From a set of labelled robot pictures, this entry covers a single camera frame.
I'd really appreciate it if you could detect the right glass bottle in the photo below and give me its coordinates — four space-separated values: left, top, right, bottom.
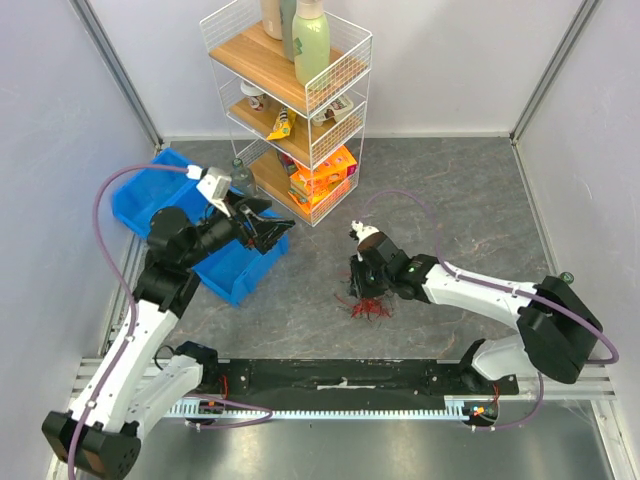
559 271 575 284

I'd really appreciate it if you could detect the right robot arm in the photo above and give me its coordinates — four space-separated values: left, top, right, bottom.
350 233 602 394

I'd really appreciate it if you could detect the green bottle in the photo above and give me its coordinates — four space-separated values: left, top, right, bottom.
292 0 331 86

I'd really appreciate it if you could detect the orange snack box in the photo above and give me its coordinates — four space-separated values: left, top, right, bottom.
288 145 358 215

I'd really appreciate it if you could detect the slotted cable duct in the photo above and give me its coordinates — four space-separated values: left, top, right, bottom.
164 397 470 421

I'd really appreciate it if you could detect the grey-green bottle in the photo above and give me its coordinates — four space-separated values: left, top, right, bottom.
279 0 297 62

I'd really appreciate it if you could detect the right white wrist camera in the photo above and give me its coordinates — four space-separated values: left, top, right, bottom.
349 220 386 253

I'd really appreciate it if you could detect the blue plastic bin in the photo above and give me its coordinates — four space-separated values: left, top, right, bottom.
112 149 289 310

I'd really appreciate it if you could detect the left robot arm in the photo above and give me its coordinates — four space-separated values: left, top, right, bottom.
42 194 295 479

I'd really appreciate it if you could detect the beige bottle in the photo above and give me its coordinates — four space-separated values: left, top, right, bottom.
260 0 282 40

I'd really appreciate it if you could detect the left glass bottle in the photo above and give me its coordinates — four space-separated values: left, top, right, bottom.
231 158 258 197

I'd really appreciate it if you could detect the red cable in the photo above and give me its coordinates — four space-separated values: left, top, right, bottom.
333 269 396 324

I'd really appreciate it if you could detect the yellow snack bag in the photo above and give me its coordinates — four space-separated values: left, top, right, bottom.
266 106 297 141

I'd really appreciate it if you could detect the glass bottle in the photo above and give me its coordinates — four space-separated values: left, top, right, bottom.
559 271 575 284
231 158 258 197

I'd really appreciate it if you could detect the white wire shelf rack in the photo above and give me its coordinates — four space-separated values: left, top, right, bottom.
199 1 373 226

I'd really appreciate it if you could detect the white cup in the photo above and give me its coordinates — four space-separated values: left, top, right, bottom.
240 80 270 112

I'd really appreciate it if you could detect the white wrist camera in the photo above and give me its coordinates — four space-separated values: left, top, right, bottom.
349 220 386 253
196 167 232 217

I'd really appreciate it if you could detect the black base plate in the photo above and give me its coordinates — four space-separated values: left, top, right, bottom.
218 359 519 412

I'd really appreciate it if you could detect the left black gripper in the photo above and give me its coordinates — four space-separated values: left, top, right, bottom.
182 189 295 267

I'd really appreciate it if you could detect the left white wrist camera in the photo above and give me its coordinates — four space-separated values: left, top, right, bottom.
196 167 232 217

